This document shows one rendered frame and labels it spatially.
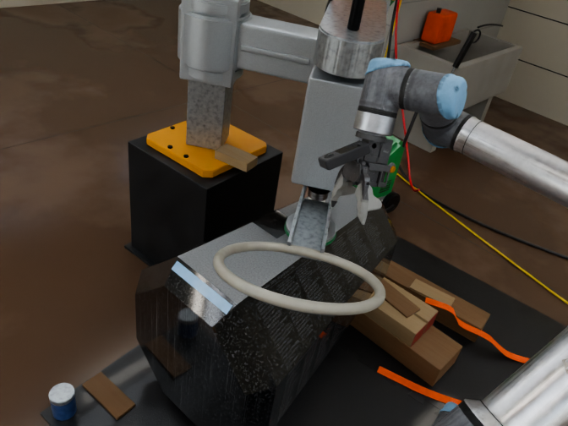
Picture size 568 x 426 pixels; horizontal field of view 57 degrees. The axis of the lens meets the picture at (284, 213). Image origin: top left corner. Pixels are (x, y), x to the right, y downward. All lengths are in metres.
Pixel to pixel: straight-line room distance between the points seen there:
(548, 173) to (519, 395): 0.48
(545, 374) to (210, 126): 2.12
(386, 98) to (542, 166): 0.36
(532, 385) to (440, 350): 1.92
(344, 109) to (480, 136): 0.68
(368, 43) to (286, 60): 0.83
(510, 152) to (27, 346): 2.36
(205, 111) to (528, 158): 1.83
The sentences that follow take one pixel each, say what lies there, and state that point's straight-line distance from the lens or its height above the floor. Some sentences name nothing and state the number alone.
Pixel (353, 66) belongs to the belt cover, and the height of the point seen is 1.60.
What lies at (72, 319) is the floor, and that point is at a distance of 2.97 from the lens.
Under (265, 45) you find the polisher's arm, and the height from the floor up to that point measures 1.38.
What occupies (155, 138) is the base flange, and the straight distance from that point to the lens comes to 2.89.
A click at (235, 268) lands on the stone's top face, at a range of 2.01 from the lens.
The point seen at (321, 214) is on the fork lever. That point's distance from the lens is 1.92.
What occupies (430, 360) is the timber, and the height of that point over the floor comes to 0.15.
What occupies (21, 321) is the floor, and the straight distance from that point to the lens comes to 3.02.
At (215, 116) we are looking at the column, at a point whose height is 0.98.
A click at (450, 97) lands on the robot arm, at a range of 1.15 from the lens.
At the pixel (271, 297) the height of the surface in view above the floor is 1.27.
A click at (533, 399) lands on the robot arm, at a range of 0.99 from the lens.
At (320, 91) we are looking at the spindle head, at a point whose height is 1.49.
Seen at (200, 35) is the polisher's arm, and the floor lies 1.39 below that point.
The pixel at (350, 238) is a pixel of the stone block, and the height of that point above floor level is 0.76.
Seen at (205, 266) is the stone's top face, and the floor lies 0.81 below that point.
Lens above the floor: 2.15
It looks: 35 degrees down
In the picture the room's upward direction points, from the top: 10 degrees clockwise
